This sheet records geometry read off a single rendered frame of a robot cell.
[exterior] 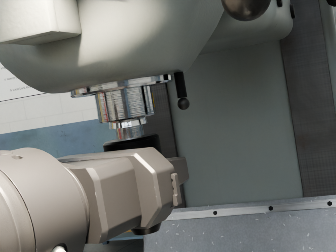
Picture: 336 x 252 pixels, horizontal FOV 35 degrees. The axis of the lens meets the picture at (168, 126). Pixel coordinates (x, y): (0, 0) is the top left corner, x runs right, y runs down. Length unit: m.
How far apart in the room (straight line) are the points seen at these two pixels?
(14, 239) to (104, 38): 0.14
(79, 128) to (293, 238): 4.56
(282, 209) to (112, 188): 0.47
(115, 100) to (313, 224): 0.44
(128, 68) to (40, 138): 5.14
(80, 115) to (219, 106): 4.49
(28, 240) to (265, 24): 0.31
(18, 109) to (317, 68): 4.98
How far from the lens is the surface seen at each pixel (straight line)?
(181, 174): 0.44
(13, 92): 5.63
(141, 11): 0.35
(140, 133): 0.43
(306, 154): 0.78
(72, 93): 0.42
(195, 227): 0.82
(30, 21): 0.32
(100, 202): 0.34
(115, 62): 0.36
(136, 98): 0.42
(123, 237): 4.42
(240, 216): 0.80
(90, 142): 5.22
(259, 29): 0.52
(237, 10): 0.32
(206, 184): 0.82
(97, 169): 0.35
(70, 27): 0.34
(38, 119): 5.49
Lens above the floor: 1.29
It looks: 3 degrees down
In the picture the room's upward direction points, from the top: 9 degrees counter-clockwise
